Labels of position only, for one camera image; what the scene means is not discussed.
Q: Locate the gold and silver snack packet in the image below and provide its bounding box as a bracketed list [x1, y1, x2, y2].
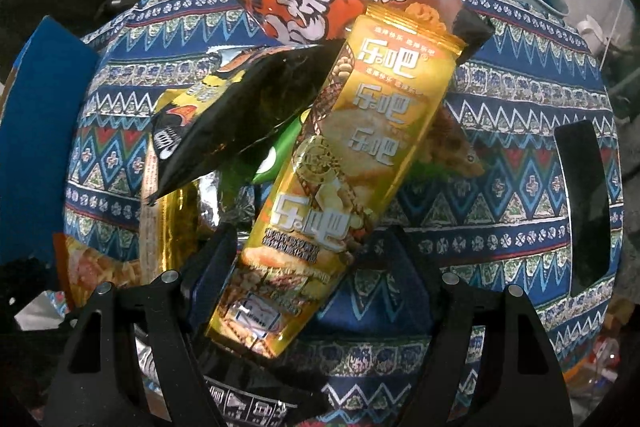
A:
[140, 142, 261, 288]

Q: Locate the black packet with white icons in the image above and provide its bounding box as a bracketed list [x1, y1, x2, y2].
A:
[200, 357, 331, 427]

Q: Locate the orange chip packet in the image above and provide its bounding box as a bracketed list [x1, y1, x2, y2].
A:
[52, 232, 146, 308]

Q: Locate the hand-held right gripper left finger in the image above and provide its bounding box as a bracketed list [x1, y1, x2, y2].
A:
[59, 226, 239, 427]

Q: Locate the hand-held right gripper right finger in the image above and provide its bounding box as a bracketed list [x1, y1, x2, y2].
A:
[372, 224, 576, 427]

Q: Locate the blue board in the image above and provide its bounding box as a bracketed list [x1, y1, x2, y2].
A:
[0, 17, 101, 265]

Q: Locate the blue patterned tablecloth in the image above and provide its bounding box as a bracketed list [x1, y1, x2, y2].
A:
[62, 0, 626, 427]

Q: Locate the gold snack bag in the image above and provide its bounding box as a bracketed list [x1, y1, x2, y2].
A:
[204, 4, 471, 360]

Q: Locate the silver foil wrapper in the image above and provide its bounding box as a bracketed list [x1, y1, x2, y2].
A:
[15, 292, 76, 333]

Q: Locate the black and yellow snack bag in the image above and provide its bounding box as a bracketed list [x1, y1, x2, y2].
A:
[142, 44, 333, 208]

